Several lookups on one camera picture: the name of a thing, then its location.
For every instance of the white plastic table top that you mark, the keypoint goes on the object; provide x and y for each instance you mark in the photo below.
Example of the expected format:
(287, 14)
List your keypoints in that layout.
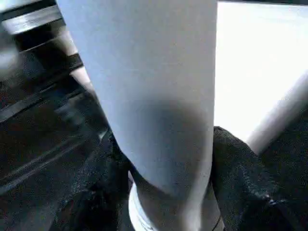
(252, 60)

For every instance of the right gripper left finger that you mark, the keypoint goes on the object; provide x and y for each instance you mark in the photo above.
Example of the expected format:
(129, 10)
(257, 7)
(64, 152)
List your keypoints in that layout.
(101, 187)

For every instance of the white plastic table leg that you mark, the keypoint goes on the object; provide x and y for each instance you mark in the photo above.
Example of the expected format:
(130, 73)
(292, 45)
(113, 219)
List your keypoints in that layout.
(149, 84)

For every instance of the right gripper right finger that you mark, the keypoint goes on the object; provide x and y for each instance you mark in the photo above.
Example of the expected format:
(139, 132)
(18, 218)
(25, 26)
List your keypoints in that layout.
(240, 183)

